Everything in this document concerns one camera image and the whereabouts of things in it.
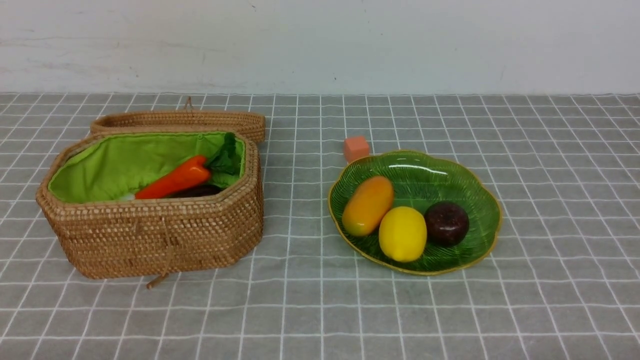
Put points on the woven wicker basket green lining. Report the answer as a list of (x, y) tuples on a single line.
[(87, 198)]

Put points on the small orange cube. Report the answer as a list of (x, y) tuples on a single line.
[(355, 148)]

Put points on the grey checkered tablecloth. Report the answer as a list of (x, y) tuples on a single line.
[(562, 282)]

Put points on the yellow lemon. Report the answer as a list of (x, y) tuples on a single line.
[(402, 234)]

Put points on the green glass leaf plate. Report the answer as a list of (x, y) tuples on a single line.
[(419, 181)]

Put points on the orange carrot with green leaves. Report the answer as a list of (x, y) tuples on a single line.
[(195, 171)]

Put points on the purple eggplant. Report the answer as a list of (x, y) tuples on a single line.
[(200, 191)]

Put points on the woven wicker basket lid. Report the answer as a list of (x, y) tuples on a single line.
[(250, 125)]

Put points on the dark red passion fruit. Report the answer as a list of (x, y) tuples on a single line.
[(447, 224)]

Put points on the orange yellow mango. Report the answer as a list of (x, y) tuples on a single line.
[(365, 209)]

